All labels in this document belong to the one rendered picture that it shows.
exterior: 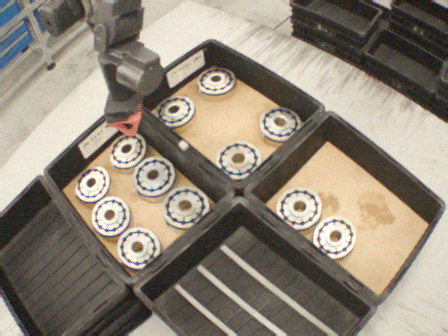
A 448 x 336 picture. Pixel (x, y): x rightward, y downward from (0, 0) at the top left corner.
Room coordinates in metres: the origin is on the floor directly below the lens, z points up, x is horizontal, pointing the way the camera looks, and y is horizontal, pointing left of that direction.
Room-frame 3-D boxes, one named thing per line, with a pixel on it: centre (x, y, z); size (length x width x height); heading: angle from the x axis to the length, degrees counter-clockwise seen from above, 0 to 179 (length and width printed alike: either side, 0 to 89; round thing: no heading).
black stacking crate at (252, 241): (0.20, -0.02, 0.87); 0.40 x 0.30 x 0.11; 36
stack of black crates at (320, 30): (1.55, -0.67, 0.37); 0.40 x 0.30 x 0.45; 44
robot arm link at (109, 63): (0.56, 0.15, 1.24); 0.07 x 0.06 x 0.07; 43
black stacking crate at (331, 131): (0.38, -0.26, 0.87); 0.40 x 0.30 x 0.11; 36
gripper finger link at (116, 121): (0.55, 0.16, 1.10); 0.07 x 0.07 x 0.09; 81
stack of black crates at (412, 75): (1.26, -0.95, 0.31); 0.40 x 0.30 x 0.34; 44
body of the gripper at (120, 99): (0.57, 0.15, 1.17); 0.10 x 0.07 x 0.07; 171
